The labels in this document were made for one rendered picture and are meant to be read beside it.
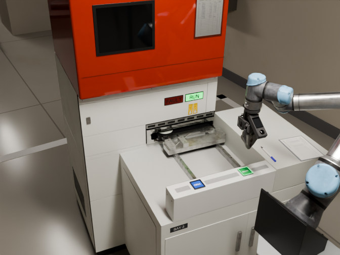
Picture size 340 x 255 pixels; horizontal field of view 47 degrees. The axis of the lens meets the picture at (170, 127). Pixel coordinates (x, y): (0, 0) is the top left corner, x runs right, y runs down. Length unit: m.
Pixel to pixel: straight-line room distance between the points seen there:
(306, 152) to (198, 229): 0.69
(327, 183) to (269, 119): 0.96
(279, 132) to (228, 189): 0.57
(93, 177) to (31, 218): 0.98
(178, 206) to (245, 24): 3.43
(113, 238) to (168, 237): 0.85
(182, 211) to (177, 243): 0.19
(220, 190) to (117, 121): 0.70
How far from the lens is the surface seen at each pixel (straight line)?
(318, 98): 1.78
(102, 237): 2.67
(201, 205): 1.87
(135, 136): 2.27
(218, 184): 1.85
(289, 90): 1.68
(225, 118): 2.38
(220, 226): 2.04
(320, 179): 1.54
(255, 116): 1.77
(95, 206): 2.48
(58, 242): 2.98
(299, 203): 1.68
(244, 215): 2.07
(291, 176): 2.11
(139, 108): 2.19
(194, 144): 2.26
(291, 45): 4.44
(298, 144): 2.22
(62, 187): 3.42
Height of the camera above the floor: 2.12
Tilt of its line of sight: 31 degrees down
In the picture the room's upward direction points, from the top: 1 degrees clockwise
